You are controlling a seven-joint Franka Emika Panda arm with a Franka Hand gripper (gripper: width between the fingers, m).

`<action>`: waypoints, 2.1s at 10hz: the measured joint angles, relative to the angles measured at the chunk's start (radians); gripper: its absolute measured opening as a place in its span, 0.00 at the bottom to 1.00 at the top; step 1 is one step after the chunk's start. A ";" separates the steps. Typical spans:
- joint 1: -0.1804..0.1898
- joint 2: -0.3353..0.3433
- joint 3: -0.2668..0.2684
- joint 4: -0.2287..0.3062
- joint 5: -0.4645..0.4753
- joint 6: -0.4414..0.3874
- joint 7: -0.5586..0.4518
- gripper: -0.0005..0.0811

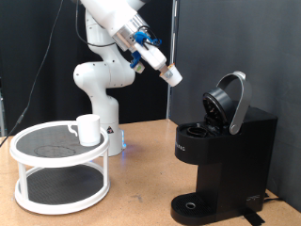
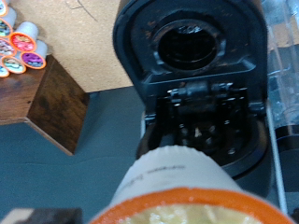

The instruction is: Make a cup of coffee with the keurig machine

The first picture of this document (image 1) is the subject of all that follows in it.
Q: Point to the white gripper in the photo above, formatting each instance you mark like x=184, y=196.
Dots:
x=152, y=56

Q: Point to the white mug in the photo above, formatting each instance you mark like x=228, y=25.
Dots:
x=88, y=130

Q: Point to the black Keurig coffee machine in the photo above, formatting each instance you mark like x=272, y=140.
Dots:
x=232, y=157

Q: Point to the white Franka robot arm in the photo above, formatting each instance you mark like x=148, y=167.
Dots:
x=103, y=75

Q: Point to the vertical metal pole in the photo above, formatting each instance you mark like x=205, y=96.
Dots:
x=171, y=103

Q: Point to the white two-tier turntable shelf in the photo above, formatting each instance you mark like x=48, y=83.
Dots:
x=59, y=185

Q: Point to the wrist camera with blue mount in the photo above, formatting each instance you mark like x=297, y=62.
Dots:
x=137, y=64

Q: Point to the grey metal frame post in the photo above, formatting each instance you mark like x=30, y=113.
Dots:
x=2, y=116

